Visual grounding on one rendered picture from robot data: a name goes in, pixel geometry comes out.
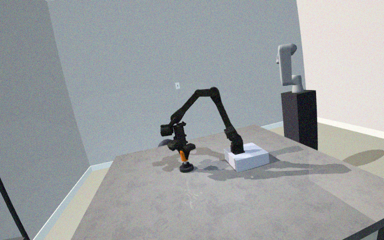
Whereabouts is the orange knob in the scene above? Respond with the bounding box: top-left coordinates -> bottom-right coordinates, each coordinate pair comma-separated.
180,151 -> 188,162

